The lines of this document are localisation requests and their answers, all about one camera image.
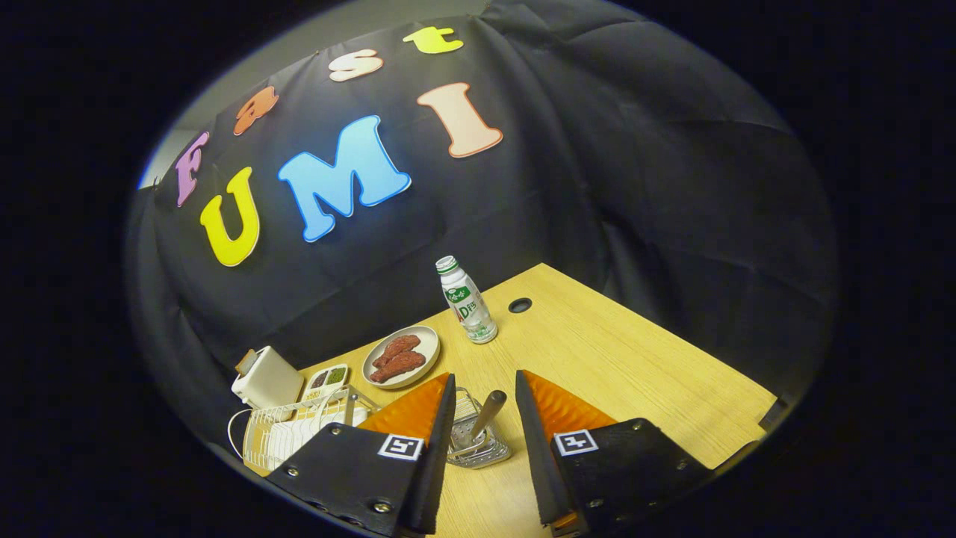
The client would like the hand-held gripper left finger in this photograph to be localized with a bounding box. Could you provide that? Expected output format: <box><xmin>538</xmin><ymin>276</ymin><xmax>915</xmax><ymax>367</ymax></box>
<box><xmin>265</xmin><ymin>372</ymin><xmax>457</xmax><ymax>538</ymax></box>

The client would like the white wire dish rack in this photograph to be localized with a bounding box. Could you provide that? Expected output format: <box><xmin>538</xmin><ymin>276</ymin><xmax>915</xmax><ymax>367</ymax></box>
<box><xmin>227</xmin><ymin>385</ymin><xmax>382</xmax><ymax>477</ymax></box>

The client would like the white toaster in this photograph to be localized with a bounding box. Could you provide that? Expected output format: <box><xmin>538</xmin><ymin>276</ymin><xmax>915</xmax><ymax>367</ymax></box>
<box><xmin>232</xmin><ymin>346</ymin><xmax>305</xmax><ymax>409</ymax></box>

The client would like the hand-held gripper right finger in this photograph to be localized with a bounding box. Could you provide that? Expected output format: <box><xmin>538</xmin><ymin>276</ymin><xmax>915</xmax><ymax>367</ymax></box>
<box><xmin>515</xmin><ymin>369</ymin><xmax>714</xmax><ymax>538</ymax></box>

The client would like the white divided seed dish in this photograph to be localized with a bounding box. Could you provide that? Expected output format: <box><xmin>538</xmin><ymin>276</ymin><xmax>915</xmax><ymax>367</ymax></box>
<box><xmin>301</xmin><ymin>364</ymin><xmax>350</xmax><ymax>402</ymax></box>

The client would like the beige plate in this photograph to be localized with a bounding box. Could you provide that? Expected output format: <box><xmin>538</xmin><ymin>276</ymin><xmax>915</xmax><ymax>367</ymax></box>
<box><xmin>362</xmin><ymin>326</ymin><xmax>441</xmax><ymax>390</ymax></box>

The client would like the white plastic drink bottle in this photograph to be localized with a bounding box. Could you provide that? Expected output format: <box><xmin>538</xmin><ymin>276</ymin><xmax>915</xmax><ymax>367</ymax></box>
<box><xmin>436</xmin><ymin>256</ymin><xmax>499</xmax><ymax>344</ymax></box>

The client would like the metal wire basket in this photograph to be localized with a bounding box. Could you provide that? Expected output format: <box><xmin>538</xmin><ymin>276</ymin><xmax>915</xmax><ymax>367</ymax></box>
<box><xmin>447</xmin><ymin>387</ymin><xmax>512</xmax><ymax>469</ymax></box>

